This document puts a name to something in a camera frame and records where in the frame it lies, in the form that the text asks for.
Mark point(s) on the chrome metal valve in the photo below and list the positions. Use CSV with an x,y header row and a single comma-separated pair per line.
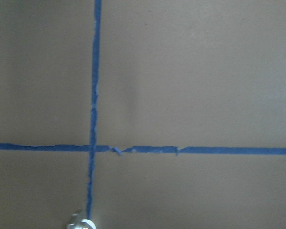
x,y
78,221

